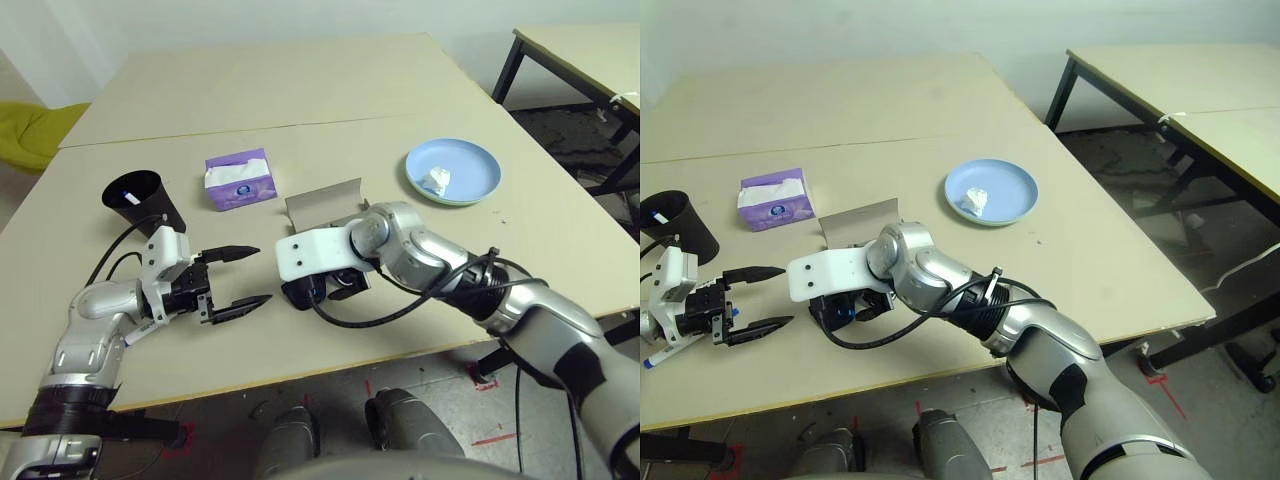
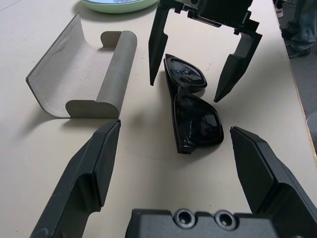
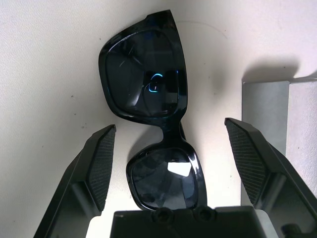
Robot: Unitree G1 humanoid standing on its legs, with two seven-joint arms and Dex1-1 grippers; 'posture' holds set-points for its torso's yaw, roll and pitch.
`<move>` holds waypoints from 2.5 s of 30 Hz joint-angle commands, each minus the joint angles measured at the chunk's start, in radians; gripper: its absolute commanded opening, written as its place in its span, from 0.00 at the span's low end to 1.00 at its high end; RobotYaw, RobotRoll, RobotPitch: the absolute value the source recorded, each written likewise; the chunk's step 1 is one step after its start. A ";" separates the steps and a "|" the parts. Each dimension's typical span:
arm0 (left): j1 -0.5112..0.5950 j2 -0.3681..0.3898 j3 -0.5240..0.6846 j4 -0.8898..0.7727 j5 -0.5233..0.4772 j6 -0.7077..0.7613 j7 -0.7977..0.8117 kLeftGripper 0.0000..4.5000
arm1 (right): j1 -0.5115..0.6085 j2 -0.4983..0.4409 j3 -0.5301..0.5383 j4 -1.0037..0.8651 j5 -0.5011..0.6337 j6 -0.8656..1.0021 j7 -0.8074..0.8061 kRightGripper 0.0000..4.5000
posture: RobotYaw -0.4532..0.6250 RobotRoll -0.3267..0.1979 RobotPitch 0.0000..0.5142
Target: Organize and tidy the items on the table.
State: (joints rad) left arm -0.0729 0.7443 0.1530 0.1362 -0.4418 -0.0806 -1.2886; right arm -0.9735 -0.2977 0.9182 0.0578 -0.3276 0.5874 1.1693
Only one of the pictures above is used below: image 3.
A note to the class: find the grey glasses case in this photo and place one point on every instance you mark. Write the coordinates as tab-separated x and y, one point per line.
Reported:
265	111

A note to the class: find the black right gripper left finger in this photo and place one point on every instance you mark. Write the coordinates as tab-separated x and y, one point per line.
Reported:
74	188

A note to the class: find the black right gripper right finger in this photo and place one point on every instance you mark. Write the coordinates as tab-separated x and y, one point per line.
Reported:
272	178

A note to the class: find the black sunglasses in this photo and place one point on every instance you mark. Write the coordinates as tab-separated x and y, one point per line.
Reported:
138	74

